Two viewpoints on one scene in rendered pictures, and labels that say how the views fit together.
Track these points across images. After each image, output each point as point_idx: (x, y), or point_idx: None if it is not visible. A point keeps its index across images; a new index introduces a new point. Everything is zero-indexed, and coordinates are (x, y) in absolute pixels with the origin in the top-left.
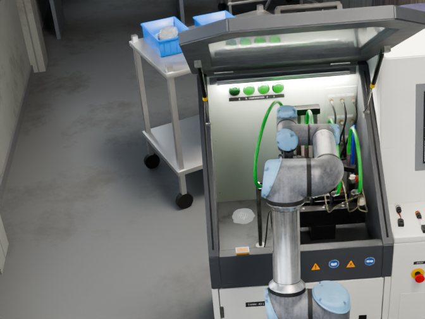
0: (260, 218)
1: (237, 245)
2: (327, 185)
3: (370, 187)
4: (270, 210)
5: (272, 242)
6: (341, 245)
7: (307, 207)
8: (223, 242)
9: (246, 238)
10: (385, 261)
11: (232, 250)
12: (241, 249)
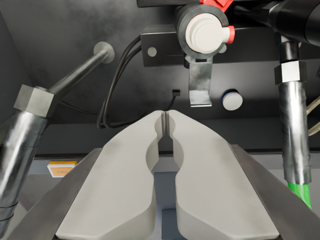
0: (79, 83)
1: (54, 48)
2: None
3: None
4: (100, 111)
5: (129, 42)
6: (268, 164)
7: (238, 42)
8: (19, 34)
9: (67, 19)
10: None
11: (44, 163)
12: (62, 172)
